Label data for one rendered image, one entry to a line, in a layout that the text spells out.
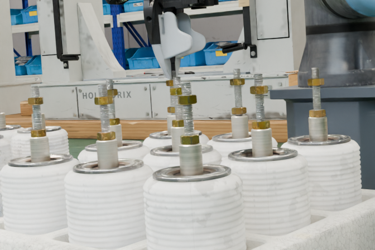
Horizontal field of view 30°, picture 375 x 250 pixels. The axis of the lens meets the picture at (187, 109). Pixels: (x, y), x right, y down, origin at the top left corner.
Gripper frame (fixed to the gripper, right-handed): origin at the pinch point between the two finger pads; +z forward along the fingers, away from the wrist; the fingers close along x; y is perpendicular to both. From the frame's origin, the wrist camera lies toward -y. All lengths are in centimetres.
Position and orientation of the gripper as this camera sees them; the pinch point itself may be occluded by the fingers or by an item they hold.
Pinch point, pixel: (167, 69)
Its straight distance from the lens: 100.1
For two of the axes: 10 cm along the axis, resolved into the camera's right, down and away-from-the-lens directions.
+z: 0.7, 9.9, 0.8
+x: 4.5, -1.0, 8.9
